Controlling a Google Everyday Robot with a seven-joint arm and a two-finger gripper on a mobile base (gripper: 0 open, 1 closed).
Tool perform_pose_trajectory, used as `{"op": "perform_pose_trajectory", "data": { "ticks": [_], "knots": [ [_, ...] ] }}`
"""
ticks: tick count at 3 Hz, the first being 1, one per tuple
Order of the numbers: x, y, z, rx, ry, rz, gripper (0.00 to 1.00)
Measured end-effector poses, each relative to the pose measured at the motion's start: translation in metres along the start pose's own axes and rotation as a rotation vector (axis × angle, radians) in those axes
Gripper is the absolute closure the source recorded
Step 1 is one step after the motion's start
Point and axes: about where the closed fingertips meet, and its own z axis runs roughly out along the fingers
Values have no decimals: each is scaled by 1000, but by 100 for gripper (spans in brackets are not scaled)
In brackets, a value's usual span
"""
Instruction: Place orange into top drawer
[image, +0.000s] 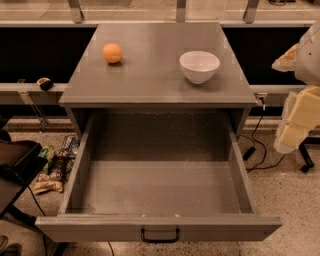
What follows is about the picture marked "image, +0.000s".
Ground black wire basket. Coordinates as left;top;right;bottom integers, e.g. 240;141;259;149
59;135;80;157

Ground grey cabinet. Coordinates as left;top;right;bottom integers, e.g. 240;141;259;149
59;23;256;134

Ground snack bag on floor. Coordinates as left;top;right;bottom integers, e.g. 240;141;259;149
33;172;63;194

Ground green snack bag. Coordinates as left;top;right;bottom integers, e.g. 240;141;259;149
39;144;55;174

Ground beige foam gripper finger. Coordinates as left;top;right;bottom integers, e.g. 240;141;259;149
272;44;298;72

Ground orange fruit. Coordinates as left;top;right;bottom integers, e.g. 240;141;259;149
102;44;122;64

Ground black cable on floor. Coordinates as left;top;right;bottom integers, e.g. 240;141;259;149
240;109;286;174

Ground grey open top drawer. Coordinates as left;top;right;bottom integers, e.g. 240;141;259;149
36;111;281;242

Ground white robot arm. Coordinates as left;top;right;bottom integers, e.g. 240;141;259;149
272;20;320;154

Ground black stand leg with caster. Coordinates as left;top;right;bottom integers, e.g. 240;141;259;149
299;137;320;173

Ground black drawer handle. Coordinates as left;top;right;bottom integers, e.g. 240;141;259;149
140;228;180;244

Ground black table left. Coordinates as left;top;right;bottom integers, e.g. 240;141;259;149
0;129;47;218

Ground black tape measure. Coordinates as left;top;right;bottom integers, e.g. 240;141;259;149
37;77;53;91

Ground metal rail shelf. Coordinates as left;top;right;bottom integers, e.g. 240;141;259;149
0;83;66;105

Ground white ceramic bowl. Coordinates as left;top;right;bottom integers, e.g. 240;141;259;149
179;51;220;84

